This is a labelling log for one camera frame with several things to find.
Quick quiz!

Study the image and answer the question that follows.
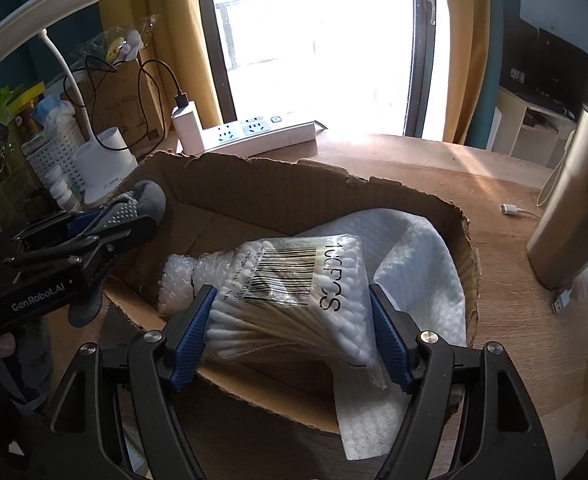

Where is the grey sock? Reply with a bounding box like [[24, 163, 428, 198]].
[[67, 180, 166, 327]]

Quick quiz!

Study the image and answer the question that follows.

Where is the cotton swab bag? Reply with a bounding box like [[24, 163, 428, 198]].
[[200, 233, 385, 388]]

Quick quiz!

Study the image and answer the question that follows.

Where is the white desk lamp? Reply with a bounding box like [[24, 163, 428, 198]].
[[0, 0, 139, 207]]

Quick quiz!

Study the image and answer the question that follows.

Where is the white pill bottle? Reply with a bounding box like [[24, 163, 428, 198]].
[[50, 179, 81, 212]]

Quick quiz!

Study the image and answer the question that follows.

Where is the brown cardboard box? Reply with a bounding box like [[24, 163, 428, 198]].
[[102, 149, 482, 436]]

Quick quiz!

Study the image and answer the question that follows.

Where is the bubble wrap piece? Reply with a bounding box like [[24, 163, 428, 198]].
[[157, 254, 204, 318]]

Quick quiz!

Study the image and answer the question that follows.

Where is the white perforated basket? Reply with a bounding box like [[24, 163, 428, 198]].
[[21, 119, 86, 192]]

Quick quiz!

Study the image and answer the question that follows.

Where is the white charger adapter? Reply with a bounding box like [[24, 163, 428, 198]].
[[172, 101, 205, 155]]

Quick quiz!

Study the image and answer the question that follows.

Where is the brown cardboard package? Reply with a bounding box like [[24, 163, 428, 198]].
[[78, 55, 170, 158]]

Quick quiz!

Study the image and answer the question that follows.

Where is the white power strip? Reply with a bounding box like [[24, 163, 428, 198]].
[[196, 115, 326, 157]]

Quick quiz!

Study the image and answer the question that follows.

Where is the green snack bag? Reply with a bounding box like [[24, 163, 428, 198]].
[[0, 81, 46, 126]]

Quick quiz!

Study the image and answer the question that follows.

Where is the clear plastic toy bag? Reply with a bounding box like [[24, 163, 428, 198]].
[[72, 14, 160, 68]]

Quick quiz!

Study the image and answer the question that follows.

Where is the white towel cloth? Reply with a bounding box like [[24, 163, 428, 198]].
[[304, 209, 466, 460]]

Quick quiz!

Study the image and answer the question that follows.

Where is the steel thermos tumbler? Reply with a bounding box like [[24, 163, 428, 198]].
[[526, 104, 588, 290]]

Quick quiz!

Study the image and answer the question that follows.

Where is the yellow curtain left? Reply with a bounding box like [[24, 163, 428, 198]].
[[99, 0, 222, 128]]

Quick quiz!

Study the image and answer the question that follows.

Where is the yellow curtain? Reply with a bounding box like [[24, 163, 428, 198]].
[[99, 0, 222, 128], [444, 0, 490, 144]]

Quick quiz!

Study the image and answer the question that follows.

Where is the white tv cabinet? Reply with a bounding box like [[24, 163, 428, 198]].
[[486, 87, 576, 168]]

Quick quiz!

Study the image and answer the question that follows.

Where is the black television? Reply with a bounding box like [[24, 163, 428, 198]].
[[500, 13, 588, 119]]

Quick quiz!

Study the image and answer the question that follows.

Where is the yellow curtain right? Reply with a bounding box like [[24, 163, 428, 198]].
[[444, 0, 490, 144]]

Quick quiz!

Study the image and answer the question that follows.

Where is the black charger cable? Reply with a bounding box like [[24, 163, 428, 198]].
[[63, 54, 191, 151]]

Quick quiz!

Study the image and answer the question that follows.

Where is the white usb cable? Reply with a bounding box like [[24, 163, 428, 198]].
[[498, 202, 543, 221]]

